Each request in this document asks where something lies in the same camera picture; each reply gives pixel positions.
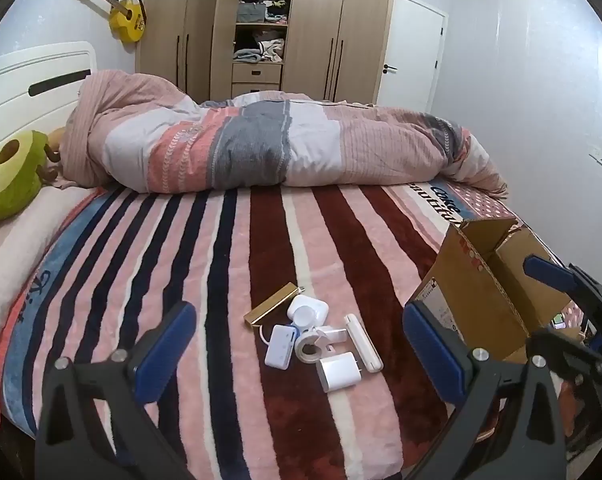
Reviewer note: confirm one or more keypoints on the wooden wardrobe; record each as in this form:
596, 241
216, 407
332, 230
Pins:
330, 50

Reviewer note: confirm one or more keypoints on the yellow ukulele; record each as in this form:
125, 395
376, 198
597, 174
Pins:
127, 19

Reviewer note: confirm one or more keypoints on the white wall socket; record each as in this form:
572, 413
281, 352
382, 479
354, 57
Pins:
595, 152

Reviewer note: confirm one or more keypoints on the striped fleece blanket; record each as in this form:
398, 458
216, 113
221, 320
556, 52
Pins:
109, 268

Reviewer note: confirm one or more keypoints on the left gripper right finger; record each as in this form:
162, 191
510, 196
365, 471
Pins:
506, 422

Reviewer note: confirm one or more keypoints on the brown cardboard box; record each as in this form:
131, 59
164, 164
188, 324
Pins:
477, 287

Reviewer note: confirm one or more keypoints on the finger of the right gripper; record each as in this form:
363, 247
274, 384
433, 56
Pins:
549, 274

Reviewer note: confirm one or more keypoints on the white blue contact lens case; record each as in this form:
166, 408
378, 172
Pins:
312, 346

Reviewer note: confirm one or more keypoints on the green avocado plush toy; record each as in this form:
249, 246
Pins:
27, 164

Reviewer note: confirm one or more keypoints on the gold rectangular bar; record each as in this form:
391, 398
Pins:
283, 296

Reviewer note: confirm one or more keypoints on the white door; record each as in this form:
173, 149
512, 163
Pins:
414, 50

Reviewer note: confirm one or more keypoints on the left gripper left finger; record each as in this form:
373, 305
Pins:
94, 424

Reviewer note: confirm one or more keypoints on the white bed headboard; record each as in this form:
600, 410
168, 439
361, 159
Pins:
39, 86

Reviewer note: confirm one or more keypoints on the white kato-kato plastic case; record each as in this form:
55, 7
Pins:
364, 346

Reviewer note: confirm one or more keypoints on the white wall charger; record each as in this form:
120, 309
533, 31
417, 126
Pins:
338, 372

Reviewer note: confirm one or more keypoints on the white usb hub adapter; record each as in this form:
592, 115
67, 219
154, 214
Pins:
280, 346

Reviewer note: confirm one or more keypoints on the pink grey striped duvet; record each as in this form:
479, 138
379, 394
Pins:
143, 132

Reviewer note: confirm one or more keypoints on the small white spray bottle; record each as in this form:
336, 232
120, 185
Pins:
331, 333

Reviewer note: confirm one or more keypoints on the white earbuds case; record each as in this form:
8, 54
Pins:
306, 312

